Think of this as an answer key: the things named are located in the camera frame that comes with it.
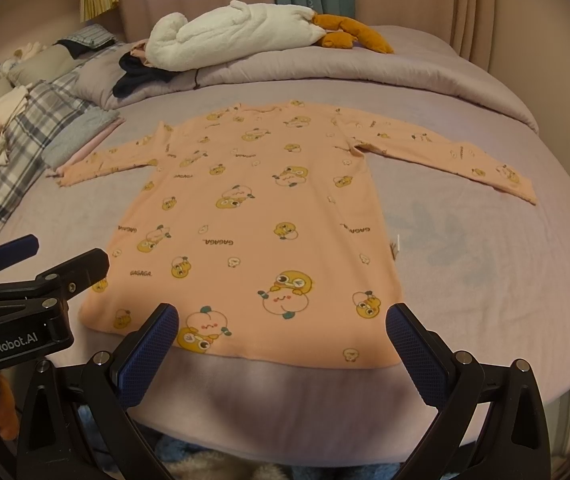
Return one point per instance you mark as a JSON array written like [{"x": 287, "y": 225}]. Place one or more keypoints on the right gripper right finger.
[{"x": 449, "y": 382}]

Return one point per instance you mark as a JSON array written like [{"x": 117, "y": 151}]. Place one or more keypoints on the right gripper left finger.
[{"x": 115, "y": 381}]

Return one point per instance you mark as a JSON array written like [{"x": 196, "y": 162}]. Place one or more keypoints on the peach cartoon print shirt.
[{"x": 262, "y": 226}]

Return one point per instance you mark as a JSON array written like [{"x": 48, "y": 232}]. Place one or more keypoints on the person left hand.
[{"x": 9, "y": 423}]

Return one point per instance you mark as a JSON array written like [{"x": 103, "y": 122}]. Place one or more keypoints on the plaid pillow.
[{"x": 49, "y": 108}]

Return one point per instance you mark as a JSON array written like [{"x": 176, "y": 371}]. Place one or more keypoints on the cream garment on pillow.
[{"x": 11, "y": 104}]

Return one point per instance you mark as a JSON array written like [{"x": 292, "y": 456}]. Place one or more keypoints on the folded grey garment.
[{"x": 78, "y": 133}]

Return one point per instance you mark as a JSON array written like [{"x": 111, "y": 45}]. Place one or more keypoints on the folded pink garment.
[{"x": 87, "y": 149}]

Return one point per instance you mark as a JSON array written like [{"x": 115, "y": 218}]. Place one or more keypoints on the beige pillow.
[{"x": 47, "y": 65}]

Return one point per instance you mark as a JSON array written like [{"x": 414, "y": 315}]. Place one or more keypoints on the dark navy garment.
[{"x": 136, "y": 74}]

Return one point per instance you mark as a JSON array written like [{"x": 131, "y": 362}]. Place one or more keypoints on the striped grey cloth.
[{"x": 90, "y": 38}]

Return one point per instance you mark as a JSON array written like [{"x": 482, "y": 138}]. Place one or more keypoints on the white goose plush toy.
[{"x": 240, "y": 29}]

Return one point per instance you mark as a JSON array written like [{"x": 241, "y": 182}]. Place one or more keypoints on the lilac folded duvet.
[{"x": 420, "y": 61}]

